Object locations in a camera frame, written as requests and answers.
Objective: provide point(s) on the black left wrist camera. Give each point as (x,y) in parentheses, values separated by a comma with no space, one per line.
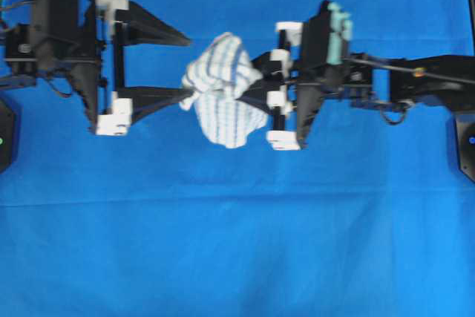
(62,47)

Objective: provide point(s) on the black teal right wrist camera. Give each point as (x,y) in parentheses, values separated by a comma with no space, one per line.
(326,37)

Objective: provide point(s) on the white blue-striped towel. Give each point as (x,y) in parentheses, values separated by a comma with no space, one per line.
(217,79)

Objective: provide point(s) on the blue table cloth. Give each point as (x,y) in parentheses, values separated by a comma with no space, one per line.
(369,220)

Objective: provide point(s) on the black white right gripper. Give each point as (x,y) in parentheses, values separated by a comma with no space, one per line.
(286,91)

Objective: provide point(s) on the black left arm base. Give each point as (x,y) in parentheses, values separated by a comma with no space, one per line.
(7,134)

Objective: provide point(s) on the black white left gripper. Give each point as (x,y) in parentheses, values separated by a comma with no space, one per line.
(107,68)

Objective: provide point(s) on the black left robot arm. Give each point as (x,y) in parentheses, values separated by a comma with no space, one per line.
(20,58)

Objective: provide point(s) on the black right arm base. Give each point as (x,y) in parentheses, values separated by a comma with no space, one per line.
(464,125)

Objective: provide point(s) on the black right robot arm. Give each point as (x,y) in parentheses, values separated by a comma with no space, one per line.
(325,70)

